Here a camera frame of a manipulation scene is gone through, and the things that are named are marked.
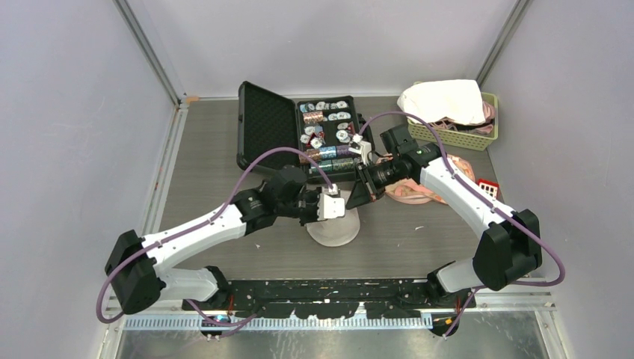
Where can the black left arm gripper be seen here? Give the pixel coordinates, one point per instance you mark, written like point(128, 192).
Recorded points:
point(314, 194)

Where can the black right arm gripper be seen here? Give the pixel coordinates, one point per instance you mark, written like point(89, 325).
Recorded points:
point(364, 191)

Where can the floral mesh laundry bag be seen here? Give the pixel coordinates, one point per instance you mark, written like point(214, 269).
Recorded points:
point(407, 191)

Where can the white bra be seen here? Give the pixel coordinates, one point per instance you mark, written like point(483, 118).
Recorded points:
point(459, 100)

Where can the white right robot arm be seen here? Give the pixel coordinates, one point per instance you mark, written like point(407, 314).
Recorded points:
point(507, 249)

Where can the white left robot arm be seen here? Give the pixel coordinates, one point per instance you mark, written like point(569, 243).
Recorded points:
point(142, 270)

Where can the black poker chip case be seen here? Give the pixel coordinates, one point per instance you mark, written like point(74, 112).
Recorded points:
point(320, 129)

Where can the green plastic basket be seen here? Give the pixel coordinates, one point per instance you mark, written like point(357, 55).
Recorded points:
point(421, 130)

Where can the pink bras in basket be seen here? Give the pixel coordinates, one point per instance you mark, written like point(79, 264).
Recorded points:
point(484, 128)

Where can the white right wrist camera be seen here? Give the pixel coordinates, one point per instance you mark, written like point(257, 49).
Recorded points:
point(361, 147)

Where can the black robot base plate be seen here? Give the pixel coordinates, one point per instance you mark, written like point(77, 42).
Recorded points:
point(332, 299)

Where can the aluminium frame rail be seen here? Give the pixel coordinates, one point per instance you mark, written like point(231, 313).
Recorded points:
point(132, 22)

